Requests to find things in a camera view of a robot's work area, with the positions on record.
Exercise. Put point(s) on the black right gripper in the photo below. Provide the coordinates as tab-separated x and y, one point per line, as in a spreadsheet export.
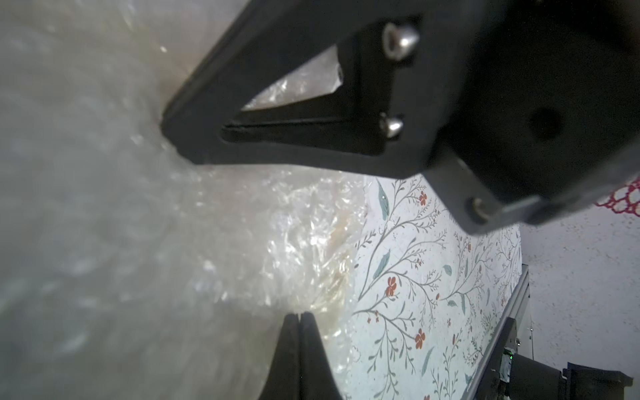
549	118

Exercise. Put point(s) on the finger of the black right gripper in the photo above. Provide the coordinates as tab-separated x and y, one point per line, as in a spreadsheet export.
403	66

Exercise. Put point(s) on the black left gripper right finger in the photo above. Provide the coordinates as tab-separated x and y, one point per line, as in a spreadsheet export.
316	378

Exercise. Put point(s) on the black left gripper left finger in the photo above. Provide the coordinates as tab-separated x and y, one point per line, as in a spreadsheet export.
283	377

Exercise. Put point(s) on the clear bubble wrap sheet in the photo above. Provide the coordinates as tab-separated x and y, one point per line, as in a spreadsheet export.
126	272

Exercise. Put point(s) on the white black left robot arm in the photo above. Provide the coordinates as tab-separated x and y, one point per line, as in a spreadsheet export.
506	374

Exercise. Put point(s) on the floral table mat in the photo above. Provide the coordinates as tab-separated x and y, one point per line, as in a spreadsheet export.
428	296

